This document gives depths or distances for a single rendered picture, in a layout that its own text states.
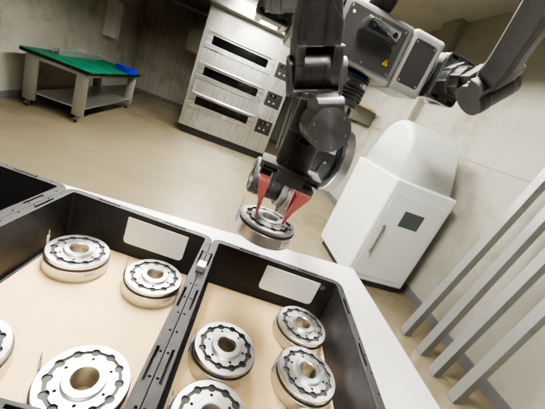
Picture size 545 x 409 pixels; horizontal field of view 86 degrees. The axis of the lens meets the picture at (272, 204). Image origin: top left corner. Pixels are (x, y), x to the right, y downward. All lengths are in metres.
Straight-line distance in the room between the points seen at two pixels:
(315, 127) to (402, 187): 2.24
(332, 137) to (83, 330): 0.45
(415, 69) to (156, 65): 8.39
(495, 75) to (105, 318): 0.87
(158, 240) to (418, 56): 0.79
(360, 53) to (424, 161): 1.99
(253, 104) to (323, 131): 5.45
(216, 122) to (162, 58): 3.55
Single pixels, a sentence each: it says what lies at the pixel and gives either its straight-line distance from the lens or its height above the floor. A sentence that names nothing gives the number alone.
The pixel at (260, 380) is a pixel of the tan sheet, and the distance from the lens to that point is 0.55.
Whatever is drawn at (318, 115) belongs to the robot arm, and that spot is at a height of 1.24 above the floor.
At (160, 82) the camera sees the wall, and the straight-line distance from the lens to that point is 9.03.
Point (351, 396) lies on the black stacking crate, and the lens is 0.55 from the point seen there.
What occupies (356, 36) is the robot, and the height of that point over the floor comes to 1.45.
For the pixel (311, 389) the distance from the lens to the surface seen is 0.55.
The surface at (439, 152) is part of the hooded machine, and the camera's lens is 2.89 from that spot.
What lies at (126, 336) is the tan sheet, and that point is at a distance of 0.55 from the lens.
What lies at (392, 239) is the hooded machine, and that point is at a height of 0.53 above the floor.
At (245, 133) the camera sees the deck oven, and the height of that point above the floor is 0.40.
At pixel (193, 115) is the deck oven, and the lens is 5.92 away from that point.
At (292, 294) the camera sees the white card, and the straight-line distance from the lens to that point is 0.68.
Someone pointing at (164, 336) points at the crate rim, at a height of 0.93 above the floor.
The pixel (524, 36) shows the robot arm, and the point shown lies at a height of 1.49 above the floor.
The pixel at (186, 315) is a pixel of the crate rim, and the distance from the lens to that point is 0.45.
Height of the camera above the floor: 1.24
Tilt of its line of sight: 19 degrees down
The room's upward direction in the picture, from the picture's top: 23 degrees clockwise
